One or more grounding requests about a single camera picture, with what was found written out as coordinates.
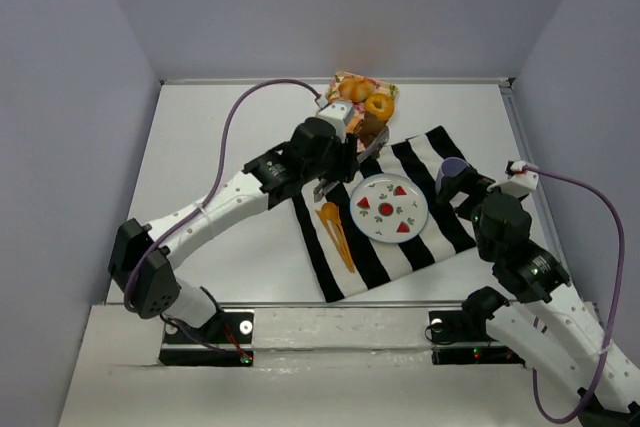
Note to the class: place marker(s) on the black white striped cloth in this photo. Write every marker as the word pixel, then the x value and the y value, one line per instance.
pixel 444 236

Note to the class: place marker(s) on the orange plastic knife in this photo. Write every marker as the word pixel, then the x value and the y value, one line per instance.
pixel 344 248

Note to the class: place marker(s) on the watermelon pattern plate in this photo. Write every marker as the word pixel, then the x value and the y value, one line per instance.
pixel 388 208

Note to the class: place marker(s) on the orange plastic spoon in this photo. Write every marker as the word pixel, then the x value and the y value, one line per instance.
pixel 331 211

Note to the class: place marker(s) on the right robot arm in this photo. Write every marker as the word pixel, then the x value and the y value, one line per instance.
pixel 539 313

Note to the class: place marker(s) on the lilac plastic cup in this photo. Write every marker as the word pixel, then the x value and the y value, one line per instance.
pixel 450 172

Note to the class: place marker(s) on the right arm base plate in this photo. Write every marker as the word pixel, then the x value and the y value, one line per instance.
pixel 457 339

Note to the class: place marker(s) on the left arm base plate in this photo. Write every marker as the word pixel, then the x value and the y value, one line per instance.
pixel 225 342

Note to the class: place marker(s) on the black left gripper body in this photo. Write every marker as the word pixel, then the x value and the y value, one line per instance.
pixel 350 158

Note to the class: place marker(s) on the brown chocolate croissant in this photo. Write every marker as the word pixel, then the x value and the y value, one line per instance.
pixel 368 128

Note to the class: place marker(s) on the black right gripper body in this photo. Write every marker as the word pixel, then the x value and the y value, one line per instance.
pixel 463 189

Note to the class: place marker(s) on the metal serving tongs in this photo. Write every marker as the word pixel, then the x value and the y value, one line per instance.
pixel 325 186

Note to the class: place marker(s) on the large striped bread roll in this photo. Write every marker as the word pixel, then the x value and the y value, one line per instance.
pixel 356 89

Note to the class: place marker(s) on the orange bagel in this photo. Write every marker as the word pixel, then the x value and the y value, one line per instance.
pixel 382 106

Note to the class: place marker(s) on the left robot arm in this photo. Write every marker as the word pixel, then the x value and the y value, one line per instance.
pixel 146 255

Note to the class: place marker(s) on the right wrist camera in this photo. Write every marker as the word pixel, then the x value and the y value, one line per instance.
pixel 521 180

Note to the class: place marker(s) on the floral rectangular tray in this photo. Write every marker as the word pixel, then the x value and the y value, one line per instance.
pixel 384 87

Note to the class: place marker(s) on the orange plastic fork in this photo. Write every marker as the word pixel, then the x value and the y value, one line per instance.
pixel 329 228

